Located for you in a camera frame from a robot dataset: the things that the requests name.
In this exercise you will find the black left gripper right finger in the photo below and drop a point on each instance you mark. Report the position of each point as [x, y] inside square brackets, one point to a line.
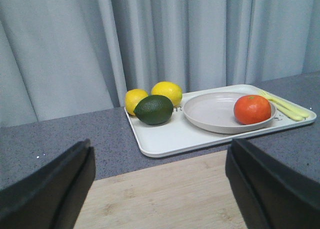
[269, 194]

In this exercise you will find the grey curtain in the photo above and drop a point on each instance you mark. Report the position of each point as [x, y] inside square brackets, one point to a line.
[61, 58]

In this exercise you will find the wooden cutting board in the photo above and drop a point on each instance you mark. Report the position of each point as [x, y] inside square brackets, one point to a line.
[192, 193]

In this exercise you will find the beige round plate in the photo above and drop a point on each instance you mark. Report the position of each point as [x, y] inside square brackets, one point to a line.
[214, 112]

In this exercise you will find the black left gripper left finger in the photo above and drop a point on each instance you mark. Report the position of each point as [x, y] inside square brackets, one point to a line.
[51, 197]

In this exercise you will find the white rectangular tray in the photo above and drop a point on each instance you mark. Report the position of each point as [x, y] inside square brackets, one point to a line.
[179, 135]

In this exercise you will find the orange mandarin fruit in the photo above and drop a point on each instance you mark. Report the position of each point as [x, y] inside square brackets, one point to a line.
[252, 109]

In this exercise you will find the yellow lemon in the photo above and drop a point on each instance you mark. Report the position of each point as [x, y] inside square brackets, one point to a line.
[170, 90]
[132, 98]

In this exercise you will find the yellow plastic fork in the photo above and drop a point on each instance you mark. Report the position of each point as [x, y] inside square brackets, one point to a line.
[282, 106]

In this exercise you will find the rear yellow lemon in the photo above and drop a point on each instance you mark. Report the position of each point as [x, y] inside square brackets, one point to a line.
[132, 98]

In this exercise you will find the green lime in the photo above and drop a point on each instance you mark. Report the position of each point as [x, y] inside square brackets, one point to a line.
[154, 110]

